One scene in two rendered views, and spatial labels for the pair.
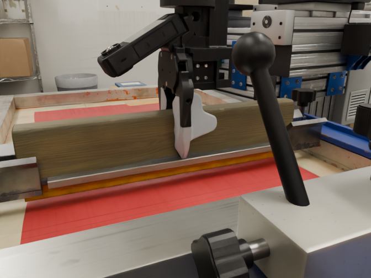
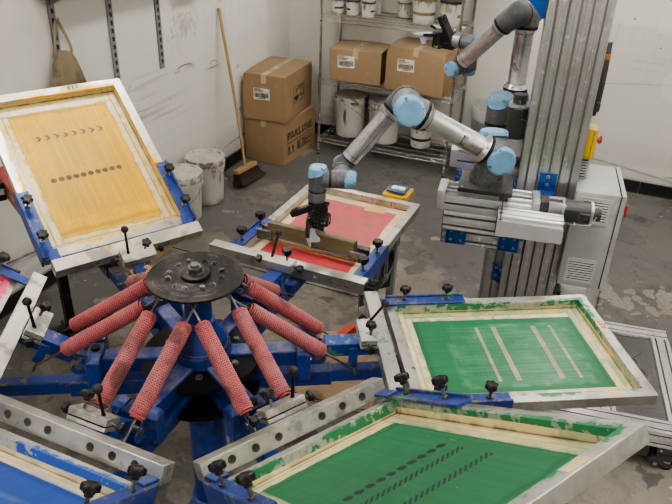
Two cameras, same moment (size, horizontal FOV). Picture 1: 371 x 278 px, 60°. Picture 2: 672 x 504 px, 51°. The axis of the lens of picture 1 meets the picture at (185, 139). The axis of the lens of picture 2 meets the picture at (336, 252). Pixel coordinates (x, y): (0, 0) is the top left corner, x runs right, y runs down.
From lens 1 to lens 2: 2.67 m
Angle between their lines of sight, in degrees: 43
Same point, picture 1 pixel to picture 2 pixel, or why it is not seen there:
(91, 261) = (252, 253)
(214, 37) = (321, 214)
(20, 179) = (267, 235)
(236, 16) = not seen: hidden behind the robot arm
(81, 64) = not seen: hidden behind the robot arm
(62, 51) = (499, 66)
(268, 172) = (338, 264)
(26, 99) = not seen: hidden behind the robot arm
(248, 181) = (326, 263)
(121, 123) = (293, 229)
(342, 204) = (275, 258)
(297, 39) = (448, 208)
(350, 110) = (569, 273)
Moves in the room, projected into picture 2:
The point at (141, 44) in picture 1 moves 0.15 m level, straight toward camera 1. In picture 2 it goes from (298, 211) to (274, 223)
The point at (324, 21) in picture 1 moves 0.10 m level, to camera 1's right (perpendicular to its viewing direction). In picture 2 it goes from (475, 201) to (494, 209)
